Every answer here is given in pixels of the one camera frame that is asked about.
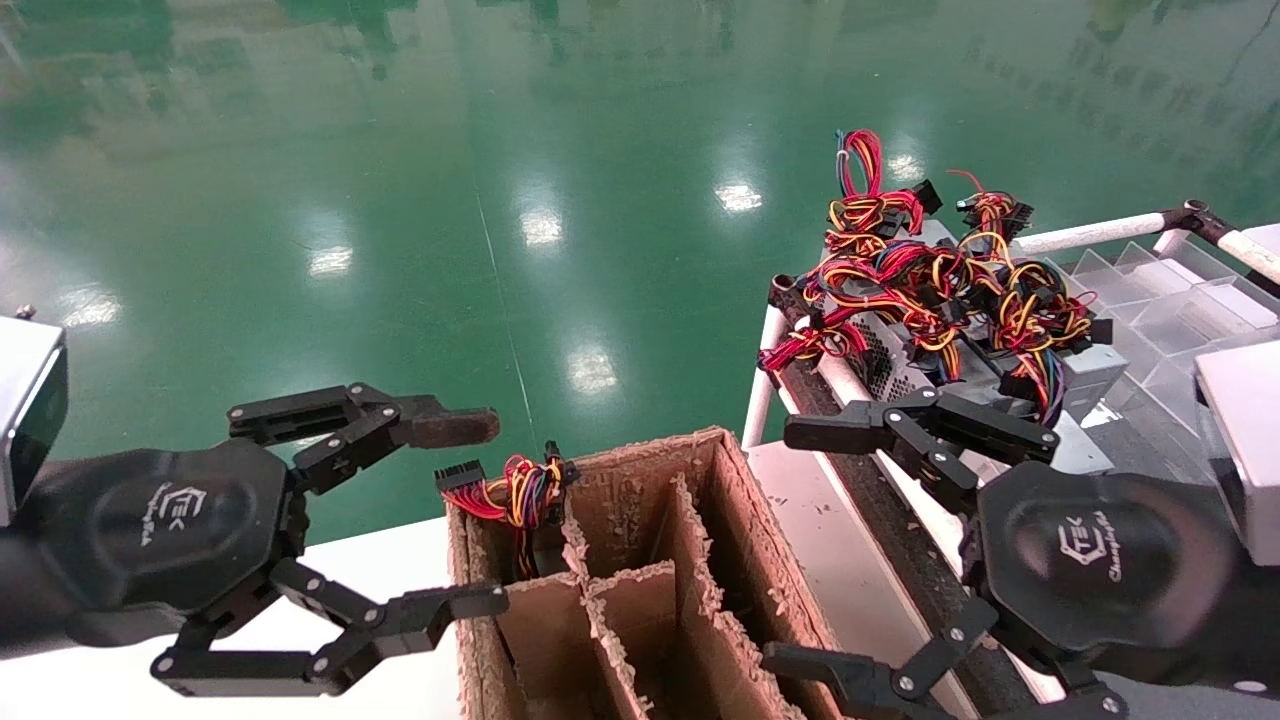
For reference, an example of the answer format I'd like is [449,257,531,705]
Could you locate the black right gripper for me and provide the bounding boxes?
[762,388,1251,720]

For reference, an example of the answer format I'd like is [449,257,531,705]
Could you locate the left gripper brown-padded finger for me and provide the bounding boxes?
[228,383,501,496]

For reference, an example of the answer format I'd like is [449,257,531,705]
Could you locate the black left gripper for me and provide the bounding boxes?
[25,438,511,698]

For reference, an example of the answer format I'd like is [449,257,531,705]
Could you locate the grey power supply with cables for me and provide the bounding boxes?
[435,440,581,583]

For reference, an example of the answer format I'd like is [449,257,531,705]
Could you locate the brown cardboard divider box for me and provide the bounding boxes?
[443,427,876,720]

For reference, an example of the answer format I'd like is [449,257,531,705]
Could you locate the silver power supply with label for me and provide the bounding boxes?
[1040,410,1116,478]

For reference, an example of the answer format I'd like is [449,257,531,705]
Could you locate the grey power supply perforated side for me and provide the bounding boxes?
[845,310,1006,413]

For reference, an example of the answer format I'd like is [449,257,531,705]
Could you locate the short white rack pipe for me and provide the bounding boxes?
[742,305,788,451]

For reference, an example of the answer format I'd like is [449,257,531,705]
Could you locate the small grey power supply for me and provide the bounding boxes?
[1058,343,1131,421]

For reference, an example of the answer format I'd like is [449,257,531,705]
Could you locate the black pipe joint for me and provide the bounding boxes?
[768,273,813,326]
[1160,200,1241,249]

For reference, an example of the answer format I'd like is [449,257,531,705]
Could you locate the clear plastic divider tray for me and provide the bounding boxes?
[1045,240,1280,471]

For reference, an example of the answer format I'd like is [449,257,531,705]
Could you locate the red yellow cable bundle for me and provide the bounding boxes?
[757,318,871,376]
[948,168,1036,261]

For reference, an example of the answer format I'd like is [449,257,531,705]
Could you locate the yellow blue purple cable bundle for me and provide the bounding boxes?
[985,260,1114,429]

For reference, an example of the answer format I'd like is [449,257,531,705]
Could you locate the red yellow black cable tangle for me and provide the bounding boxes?
[800,240,991,383]

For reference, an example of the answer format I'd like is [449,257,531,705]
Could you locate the grey power supply under cables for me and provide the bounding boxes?
[905,218,966,251]

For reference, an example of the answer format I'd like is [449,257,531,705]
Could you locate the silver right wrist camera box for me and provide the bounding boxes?
[1195,340,1280,566]

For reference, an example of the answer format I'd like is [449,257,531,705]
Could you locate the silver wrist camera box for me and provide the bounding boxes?
[0,315,69,526]
[1195,340,1280,566]

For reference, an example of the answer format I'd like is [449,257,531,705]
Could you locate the red looped cable bundle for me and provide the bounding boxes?
[825,128,944,256]

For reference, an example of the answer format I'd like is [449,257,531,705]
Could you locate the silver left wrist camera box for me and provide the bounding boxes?
[0,315,69,526]

